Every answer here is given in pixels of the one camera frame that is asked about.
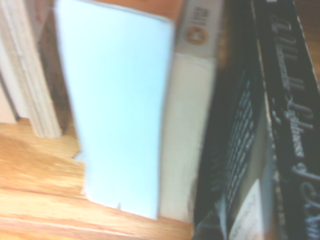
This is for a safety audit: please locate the bowler hat paperback book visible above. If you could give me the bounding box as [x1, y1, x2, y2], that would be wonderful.
[252, 0, 320, 240]

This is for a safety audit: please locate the cream book with orange logo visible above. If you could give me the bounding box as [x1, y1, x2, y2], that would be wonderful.
[158, 0, 223, 223]

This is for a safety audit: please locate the black cover book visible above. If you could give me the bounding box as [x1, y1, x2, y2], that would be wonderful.
[193, 0, 276, 240]

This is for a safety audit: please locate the cream paged book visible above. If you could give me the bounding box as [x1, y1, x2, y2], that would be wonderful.
[0, 0, 63, 139]

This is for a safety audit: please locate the wooden bookshelf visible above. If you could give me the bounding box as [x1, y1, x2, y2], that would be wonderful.
[0, 0, 320, 240]

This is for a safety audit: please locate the pale pinkish book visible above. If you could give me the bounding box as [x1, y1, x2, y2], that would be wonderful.
[0, 69, 19, 125]

